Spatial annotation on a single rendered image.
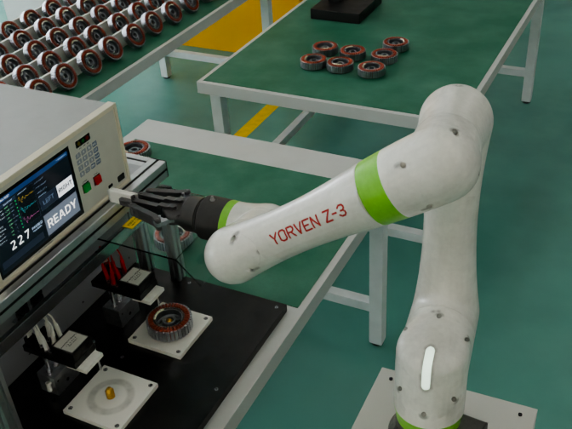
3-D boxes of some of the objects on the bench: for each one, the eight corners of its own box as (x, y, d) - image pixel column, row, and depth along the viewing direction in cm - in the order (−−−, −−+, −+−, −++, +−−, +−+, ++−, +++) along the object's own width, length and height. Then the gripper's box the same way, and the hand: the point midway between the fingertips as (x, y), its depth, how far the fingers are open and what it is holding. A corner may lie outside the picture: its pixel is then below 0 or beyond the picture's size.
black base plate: (287, 311, 198) (287, 304, 197) (143, 512, 151) (141, 506, 150) (136, 268, 216) (134, 261, 215) (-34, 436, 170) (-37, 429, 168)
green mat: (380, 188, 243) (380, 188, 243) (297, 308, 199) (297, 307, 198) (135, 139, 280) (134, 138, 280) (18, 230, 236) (18, 229, 235)
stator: (202, 318, 192) (200, 307, 190) (177, 348, 184) (175, 337, 182) (163, 307, 196) (162, 296, 194) (139, 336, 188) (136, 324, 186)
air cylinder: (140, 309, 198) (136, 293, 195) (122, 328, 193) (118, 311, 190) (123, 305, 200) (120, 288, 197) (106, 323, 195) (102, 306, 192)
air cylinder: (80, 373, 181) (75, 356, 177) (59, 396, 175) (54, 378, 172) (63, 367, 183) (58, 350, 179) (42, 389, 177) (36, 372, 174)
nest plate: (158, 386, 176) (157, 383, 175) (119, 435, 165) (117, 431, 164) (105, 368, 182) (104, 364, 181) (64, 414, 171) (62, 409, 170)
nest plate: (213, 320, 193) (212, 316, 193) (180, 360, 182) (180, 356, 182) (163, 305, 199) (162, 301, 198) (128, 342, 188) (127, 339, 188)
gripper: (190, 248, 155) (94, 225, 165) (222, 214, 165) (130, 193, 174) (185, 218, 151) (88, 195, 161) (218, 185, 161) (124, 164, 170)
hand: (123, 197), depth 166 cm, fingers closed
